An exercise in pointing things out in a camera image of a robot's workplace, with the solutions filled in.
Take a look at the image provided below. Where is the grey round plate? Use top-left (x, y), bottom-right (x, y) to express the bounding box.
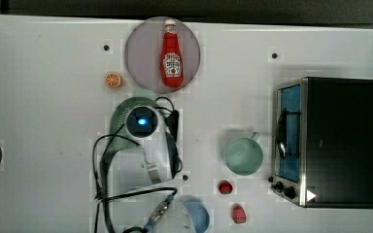
top-left (124, 17), bottom-right (201, 94)

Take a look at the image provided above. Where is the mint green cup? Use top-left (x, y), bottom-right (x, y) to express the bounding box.
top-left (222, 132), bottom-right (263, 176)

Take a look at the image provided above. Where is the pink red strawberry toy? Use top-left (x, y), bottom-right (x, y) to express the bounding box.
top-left (231, 204), bottom-right (247, 224)

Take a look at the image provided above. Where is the blue cup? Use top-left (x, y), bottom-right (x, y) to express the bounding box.
top-left (184, 201), bottom-right (210, 233)

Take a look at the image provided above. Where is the dark red strawberry toy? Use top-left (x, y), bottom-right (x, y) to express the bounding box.
top-left (219, 180), bottom-right (233, 194)

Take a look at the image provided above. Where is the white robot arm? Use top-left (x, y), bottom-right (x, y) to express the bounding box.
top-left (100, 103), bottom-right (182, 233)

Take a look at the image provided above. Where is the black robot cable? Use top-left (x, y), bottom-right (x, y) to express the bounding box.
top-left (91, 96), bottom-right (184, 233)

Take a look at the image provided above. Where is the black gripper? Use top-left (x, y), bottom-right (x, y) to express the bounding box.
top-left (165, 111), bottom-right (181, 177)

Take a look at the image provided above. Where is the silver black toaster oven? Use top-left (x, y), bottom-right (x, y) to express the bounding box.
top-left (269, 77), bottom-right (373, 209)

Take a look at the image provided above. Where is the red ketchup bottle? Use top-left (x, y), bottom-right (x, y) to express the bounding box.
top-left (160, 19), bottom-right (185, 87)

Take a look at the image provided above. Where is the orange slice toy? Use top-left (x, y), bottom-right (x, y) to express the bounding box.
top-left (105, 72), bottom-right (122, 88)

